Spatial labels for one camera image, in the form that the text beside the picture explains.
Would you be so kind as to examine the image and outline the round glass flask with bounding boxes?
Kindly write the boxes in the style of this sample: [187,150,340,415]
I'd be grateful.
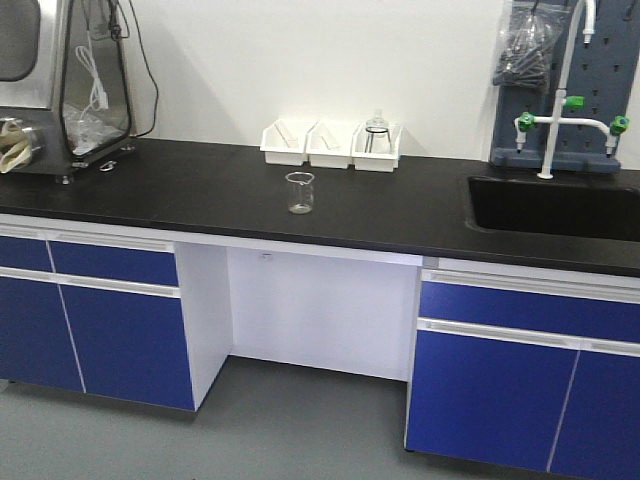
[365,109,389,135]

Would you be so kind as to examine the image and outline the middle white plastic bin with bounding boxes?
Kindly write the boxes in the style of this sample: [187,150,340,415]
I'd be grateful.
[306,120,358,169]

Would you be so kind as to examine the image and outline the white lab faucet green knobs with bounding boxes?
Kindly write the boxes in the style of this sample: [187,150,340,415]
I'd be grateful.
[514,1,629,180]

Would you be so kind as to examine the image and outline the stainless steel glove box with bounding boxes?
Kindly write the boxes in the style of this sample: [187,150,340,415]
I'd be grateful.
[1,1,133,183]

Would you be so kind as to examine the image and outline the clear glass beaker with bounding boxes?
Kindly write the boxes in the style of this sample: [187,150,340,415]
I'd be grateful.
[285,171,315,215]

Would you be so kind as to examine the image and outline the black lab sink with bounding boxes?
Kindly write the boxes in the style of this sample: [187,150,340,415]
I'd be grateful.
[467,177,639,242]

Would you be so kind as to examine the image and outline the black power cable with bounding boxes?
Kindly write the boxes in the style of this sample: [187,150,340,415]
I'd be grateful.
[112,0,160,138]

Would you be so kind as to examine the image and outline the white cable inside chamber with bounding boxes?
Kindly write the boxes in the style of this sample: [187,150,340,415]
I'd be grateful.
[74,45,110,121]

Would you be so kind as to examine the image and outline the bag of black pegs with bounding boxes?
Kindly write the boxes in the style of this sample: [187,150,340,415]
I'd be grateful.
[492,1,570,92]

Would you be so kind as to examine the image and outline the right white plastic bin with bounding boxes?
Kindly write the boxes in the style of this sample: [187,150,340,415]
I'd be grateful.
[351,123,403,172]

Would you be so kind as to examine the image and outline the grey pegboard drying rack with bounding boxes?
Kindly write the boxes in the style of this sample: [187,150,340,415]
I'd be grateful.
[489,1,639,174]

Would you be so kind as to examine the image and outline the cream rubber glove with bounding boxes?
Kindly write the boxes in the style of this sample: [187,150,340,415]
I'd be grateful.
[0,120,33,174]

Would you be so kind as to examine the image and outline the blue lab bench cabinet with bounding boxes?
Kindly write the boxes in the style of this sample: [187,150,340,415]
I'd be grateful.
[1,214,639,479]

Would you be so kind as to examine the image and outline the white plastic bin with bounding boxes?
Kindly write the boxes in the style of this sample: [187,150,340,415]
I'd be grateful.
[306,120,358,169]
[260,118,316,166]
[351,123,403,172]

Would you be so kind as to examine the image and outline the left white plastic bin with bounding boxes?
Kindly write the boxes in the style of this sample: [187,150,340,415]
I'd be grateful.
[260,118,316,166]

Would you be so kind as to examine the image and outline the black wire tripod stand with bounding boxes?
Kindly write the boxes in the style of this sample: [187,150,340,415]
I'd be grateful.
[364,130,391,154]

